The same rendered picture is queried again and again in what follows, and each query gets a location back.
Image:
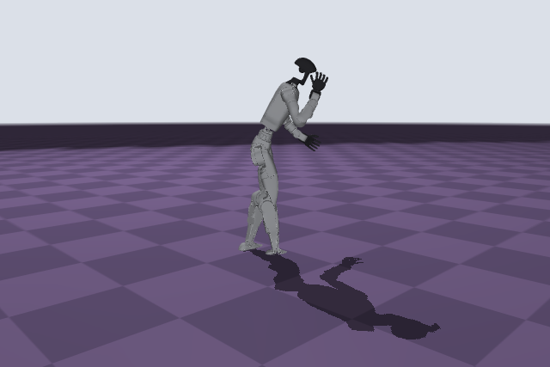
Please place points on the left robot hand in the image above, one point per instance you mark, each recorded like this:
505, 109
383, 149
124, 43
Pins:
309, 140

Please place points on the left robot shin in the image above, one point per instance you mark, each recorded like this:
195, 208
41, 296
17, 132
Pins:
253, 222

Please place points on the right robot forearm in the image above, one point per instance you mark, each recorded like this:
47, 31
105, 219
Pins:
307, 111

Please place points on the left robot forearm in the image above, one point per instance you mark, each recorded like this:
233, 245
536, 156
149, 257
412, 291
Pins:
293, 129

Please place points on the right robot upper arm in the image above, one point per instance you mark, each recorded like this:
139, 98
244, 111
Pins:
289, 97

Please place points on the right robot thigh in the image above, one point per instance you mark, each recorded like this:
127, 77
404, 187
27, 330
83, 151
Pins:
268, 174

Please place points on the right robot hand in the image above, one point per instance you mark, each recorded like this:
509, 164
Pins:
318, 84

